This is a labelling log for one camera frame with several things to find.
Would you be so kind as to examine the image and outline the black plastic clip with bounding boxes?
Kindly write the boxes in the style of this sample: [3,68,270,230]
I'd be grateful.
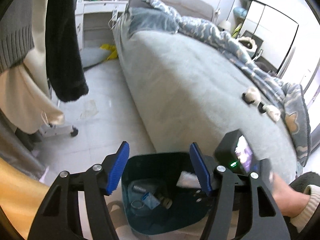
[258,102,266,114]
[242,93,251,104]

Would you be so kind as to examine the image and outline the small white tissue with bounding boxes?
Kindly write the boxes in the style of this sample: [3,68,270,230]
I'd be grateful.
[262,105,281,122]

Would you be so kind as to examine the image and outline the large white tissue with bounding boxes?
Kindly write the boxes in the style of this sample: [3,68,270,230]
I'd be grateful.
[244,86,261,106]

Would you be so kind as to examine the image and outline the blue white tissue pack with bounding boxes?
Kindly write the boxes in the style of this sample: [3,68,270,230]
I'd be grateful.
[140,192,161,210]

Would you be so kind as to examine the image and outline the dark teal trash bin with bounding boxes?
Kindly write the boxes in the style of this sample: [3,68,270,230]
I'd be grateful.
[121,152,209,235]

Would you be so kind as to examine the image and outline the person's right hand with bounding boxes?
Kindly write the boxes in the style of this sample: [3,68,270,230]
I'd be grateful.
[272,173,310,218]

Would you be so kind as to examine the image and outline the yellow orange fabric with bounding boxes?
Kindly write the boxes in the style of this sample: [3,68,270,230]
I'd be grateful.
[1,160,49,239]

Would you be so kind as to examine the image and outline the blue patterned fleece blanket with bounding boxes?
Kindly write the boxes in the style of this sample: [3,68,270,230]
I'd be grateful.
[140,0,312,168]

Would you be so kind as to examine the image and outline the grey bed with sheet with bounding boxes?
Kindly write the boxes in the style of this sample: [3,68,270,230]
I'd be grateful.
[113,8,297,183]

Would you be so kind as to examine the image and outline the white rolling clothes rack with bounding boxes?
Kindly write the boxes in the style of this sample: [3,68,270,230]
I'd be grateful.
[37,78,79,138]

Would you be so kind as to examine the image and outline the white wardrobe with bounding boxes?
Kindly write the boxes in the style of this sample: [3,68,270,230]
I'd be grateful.
[227,0,299,73]

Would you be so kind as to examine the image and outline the beige hanging coat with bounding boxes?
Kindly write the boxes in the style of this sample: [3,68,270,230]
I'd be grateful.
[1,0,65,134]

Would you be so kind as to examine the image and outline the bedside table lamp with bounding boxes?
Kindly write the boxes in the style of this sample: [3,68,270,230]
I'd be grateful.
[217,20,231,32]

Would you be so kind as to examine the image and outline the black fuzzy hanging garment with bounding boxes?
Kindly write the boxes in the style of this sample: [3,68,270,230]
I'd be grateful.
[45,0,89,102]

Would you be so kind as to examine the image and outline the yellow plastic bag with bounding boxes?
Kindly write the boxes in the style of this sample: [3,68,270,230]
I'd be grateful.
[100,44,118,61]

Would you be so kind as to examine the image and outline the blue grey pillow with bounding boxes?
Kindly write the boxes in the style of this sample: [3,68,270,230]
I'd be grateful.
[127,7,179,38]

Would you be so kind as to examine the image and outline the grey floor cushion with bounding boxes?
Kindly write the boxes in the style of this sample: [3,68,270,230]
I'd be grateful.
[80,47,111,69]

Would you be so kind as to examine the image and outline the white power strip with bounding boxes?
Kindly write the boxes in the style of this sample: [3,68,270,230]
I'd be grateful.
[111,8,118,22]

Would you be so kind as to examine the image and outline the grey knit sweater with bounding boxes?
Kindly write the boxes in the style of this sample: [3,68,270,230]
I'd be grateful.
[1,0,34,72]

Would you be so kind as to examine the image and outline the white dressing table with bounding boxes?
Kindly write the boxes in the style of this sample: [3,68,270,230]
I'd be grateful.
[75,0,128,50]

